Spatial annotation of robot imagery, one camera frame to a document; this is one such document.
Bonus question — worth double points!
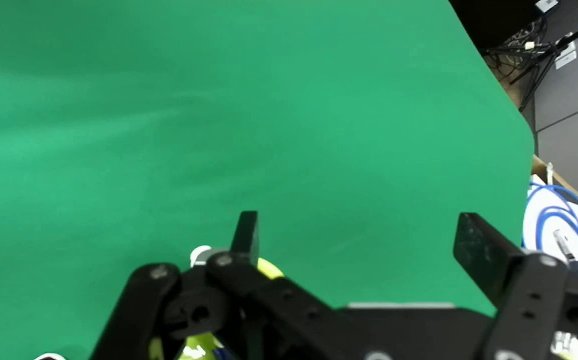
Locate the coil of blue cable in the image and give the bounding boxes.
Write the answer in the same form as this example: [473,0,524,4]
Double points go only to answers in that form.
[521,182,578,275]

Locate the stand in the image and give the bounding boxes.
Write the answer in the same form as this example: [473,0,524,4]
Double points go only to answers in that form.
[483,9,578,113]

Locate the small white object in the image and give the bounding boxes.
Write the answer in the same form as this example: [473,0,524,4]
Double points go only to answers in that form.
[190,245,213,267]

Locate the green cloth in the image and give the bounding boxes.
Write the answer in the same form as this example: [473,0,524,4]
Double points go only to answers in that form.
[0,0,535,360]

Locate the cardboard box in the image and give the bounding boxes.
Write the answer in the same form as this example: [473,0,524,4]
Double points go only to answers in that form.
[531,154,578,211]

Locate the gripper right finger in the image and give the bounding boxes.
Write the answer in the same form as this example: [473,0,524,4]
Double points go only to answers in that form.
[453,212,578,360]

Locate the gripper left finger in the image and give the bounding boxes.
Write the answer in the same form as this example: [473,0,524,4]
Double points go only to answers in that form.
[90,211,342,360]

